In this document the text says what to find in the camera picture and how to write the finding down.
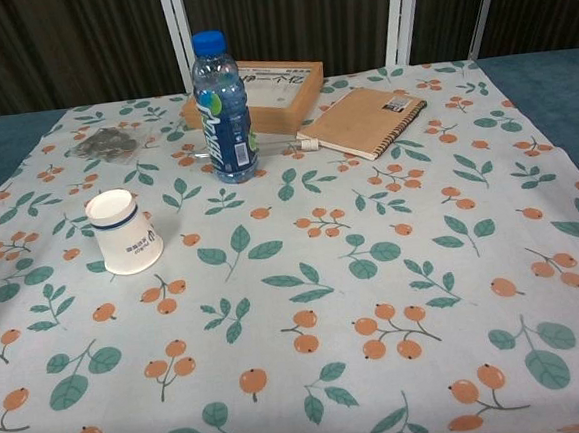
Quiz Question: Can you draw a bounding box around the floral fruit-print tablecloth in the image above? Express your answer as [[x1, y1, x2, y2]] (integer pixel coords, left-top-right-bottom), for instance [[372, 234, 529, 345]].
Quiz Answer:
[[0, 49, 579, 433]]

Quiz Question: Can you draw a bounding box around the white metal partition post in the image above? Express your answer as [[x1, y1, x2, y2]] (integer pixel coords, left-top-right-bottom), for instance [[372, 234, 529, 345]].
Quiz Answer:
[[381, 0, 429, 68], [461, 0, 510, 61], [158, 0, 200, 96]]

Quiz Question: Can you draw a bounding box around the blue-capped plastic drink bottle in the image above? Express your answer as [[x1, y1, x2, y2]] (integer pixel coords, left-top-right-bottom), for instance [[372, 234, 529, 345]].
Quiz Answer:
[[188, 27, 263, 187]]

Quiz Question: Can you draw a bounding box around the wooden picture frame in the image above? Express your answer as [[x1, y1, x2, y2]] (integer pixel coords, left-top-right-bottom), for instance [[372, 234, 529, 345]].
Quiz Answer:
[[177, 53, 330, 142]]

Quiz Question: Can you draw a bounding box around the clear glass tube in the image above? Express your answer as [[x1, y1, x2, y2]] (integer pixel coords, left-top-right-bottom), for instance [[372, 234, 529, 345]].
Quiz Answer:
[[192, 133, 322, 164]]

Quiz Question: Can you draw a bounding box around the clear bag of dark pieces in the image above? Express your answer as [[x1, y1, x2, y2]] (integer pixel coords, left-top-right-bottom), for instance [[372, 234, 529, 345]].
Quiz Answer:
[[65, 120, 160, 170]]

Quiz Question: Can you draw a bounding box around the white paper cup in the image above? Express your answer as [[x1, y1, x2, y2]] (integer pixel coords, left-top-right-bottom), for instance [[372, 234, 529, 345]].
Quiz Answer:
[[83, 185, 168, 279]]

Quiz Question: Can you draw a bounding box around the brown spiral notebook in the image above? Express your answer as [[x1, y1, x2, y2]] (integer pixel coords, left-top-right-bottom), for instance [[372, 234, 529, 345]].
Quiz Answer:
[[292, 81, 433, 168]]

